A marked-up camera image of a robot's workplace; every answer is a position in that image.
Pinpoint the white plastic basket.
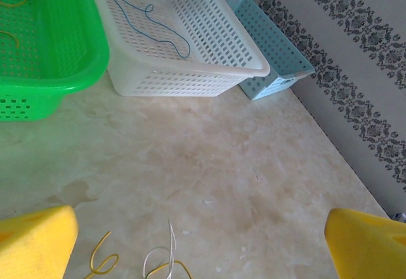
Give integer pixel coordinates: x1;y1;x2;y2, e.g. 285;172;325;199
85;0;271;98

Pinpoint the white cable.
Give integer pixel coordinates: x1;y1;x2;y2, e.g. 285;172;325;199
142;218;178;279

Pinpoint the green plastic basket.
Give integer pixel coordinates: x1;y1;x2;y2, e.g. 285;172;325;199
0;0;111;122

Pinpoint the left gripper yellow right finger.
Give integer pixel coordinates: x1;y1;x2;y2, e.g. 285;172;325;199
324;208;406;279

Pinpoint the light blue plastic basket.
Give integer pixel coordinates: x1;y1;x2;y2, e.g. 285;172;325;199
221;0;316;101

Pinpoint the yellow green cable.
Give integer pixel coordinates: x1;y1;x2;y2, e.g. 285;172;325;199
147;259;193;279

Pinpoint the blue cable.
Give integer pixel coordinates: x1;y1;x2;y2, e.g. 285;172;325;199
113;0;192;60

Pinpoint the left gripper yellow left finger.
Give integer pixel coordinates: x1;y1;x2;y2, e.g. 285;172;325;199
0;205;79;279

